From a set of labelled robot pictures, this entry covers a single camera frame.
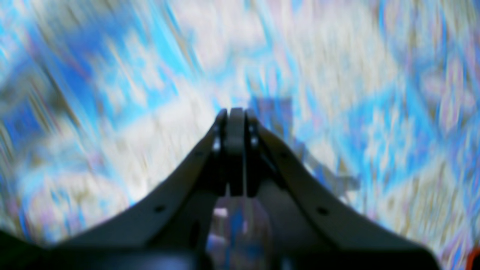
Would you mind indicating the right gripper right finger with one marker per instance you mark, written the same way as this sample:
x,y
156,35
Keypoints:
x,y
311,228

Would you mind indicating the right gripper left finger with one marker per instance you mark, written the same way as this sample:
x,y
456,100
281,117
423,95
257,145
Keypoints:
x,y
166,230

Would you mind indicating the patterned blue tablecloth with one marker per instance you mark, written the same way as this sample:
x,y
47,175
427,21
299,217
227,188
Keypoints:
x,y
379,99

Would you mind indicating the red clamp right edge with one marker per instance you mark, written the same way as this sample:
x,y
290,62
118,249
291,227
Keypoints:
x,y
473,259

